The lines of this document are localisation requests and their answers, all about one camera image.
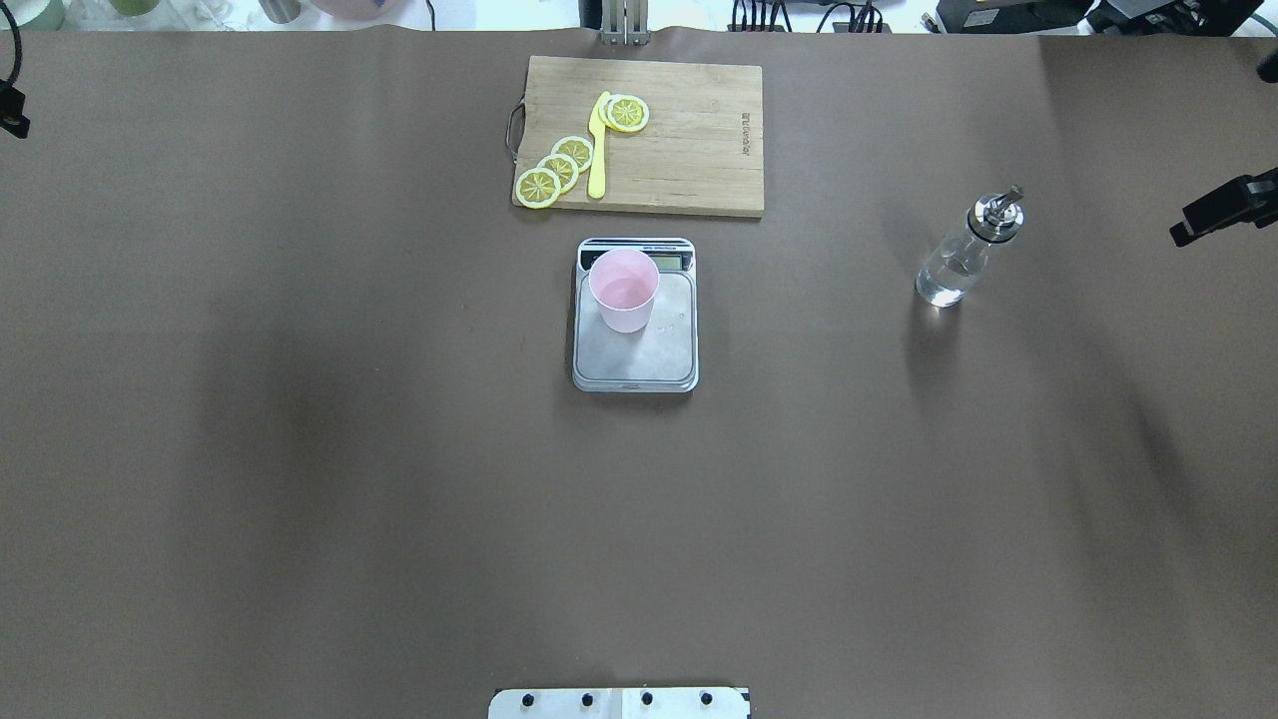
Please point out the pink plastic cup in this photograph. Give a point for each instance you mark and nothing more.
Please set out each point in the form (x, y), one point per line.
(624, 284)

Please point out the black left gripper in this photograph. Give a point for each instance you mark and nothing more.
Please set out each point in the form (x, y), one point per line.
(12, 108)

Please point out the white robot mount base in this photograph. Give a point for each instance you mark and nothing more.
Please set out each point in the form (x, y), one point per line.
(622, 702)

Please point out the aluminium frame post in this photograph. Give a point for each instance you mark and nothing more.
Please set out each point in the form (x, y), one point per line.
(625, 23)

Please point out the yellow plastic knife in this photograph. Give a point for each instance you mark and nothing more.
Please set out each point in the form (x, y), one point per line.
(597, 182)

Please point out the digital kitchen scale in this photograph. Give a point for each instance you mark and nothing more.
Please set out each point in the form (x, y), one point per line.
(650, 349)

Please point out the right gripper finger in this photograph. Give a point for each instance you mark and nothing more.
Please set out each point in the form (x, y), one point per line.
(1241, 200)

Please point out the glass sauce bottle metal spout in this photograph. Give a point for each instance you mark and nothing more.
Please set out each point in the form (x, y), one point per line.
(954, 267)

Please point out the bamboo cutting board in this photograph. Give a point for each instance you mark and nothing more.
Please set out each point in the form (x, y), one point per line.
(701, 154)

